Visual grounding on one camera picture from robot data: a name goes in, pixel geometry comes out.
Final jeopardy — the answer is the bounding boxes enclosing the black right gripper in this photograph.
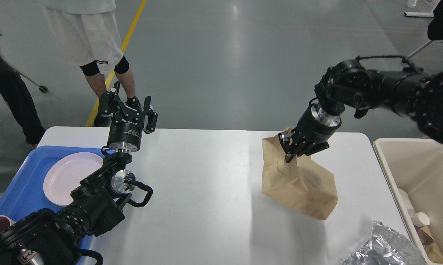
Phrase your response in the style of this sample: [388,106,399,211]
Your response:
[278,103,341,163]

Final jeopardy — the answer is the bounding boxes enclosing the brown paper bag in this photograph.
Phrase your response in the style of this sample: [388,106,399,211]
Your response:
[261,136,338,221]

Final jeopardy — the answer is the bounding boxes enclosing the pink plastic plate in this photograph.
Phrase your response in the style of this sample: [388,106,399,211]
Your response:
[43,152,103,206]

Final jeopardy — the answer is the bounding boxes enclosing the person in black at right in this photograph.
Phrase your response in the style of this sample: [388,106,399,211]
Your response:
[427,0,443,41]

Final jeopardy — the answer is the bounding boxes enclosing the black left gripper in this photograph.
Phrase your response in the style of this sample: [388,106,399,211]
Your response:
[98,81,158,153]

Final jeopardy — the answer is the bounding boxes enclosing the beige plastic bin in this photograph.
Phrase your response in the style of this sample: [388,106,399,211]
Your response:
[373,138,443,265]

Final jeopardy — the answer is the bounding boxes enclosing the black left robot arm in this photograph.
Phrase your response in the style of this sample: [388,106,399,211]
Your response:
[0,82,158,265]

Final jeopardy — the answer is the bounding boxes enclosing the grey office chair frame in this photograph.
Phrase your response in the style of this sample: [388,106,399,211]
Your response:
[0,30,48,93]

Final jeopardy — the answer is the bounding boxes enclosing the silver foil bag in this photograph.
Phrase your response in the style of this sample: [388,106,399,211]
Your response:
[340,221,426,265]

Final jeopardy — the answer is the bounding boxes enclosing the crushed red soda can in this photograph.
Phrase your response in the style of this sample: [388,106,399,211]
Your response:
[414,225,435,248]

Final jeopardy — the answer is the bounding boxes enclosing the white paper cup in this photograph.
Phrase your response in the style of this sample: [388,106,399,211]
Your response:
[398,188,416,218]

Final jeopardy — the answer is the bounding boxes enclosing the small white cup in bin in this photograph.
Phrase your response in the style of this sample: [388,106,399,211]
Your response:
[411,212,431,227]

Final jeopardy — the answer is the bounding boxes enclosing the person in white shorts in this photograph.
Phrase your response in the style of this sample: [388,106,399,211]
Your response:
[39,0,141,109]

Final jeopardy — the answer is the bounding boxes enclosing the blue plastic tray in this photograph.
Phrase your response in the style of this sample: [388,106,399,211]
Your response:
[0,146,115,265]

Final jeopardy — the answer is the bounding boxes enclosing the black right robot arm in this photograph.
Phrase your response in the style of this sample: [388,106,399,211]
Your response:
[278,55,443,163]

